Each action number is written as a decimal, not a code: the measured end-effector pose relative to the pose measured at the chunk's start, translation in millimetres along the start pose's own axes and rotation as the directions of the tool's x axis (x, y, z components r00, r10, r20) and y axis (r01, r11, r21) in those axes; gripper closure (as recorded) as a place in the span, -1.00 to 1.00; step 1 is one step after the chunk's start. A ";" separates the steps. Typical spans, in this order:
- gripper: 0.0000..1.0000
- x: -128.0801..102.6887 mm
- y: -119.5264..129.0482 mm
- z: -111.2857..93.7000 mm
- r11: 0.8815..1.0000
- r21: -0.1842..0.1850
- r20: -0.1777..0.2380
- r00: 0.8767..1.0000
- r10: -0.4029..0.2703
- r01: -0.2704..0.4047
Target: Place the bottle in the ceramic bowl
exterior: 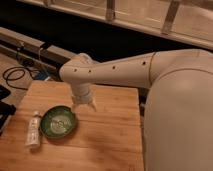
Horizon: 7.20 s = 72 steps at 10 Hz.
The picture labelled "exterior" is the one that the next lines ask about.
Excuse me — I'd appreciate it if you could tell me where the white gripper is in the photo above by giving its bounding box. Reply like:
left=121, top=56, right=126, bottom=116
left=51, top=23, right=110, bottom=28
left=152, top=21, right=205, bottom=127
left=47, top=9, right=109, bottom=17
left=71, top=83, right=97, bottom=111

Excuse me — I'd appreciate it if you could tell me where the clear plastic bottle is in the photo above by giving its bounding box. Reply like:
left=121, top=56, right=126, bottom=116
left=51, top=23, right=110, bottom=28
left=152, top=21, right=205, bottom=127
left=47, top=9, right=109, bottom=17
left=26, top=111, right=41, bottom=148

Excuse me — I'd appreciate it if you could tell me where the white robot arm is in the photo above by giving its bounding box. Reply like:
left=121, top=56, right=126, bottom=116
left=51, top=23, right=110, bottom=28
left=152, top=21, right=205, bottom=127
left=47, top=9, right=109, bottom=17
left=60, top=49, right=213, bottom=171

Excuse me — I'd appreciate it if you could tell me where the green ceramic bowl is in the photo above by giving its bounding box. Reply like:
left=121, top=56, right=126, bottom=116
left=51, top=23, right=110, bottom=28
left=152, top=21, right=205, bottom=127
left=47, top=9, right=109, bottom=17
left=40, top=105, right=77, bottom=138

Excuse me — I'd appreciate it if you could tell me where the black clamp device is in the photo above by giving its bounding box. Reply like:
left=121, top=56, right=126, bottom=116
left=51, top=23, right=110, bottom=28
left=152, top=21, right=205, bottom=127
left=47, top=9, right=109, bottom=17
left=0, top=85, right=16, bottom=135

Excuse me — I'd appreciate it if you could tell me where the black coiled cable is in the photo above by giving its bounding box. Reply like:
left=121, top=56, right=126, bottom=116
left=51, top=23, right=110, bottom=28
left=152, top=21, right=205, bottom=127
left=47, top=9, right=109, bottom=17
left=2, top=65, right=38, bottom=90

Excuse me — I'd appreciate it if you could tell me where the metal floor rail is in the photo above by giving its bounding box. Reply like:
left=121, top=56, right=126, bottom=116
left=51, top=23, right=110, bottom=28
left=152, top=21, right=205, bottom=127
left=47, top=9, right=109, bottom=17
left=0, top=27, right=74, bottom=68

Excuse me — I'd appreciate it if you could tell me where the glass window frame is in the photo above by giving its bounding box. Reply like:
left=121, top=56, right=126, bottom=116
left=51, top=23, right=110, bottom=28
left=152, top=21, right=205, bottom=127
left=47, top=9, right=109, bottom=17
left=18, top=0, right=213, bottom=50

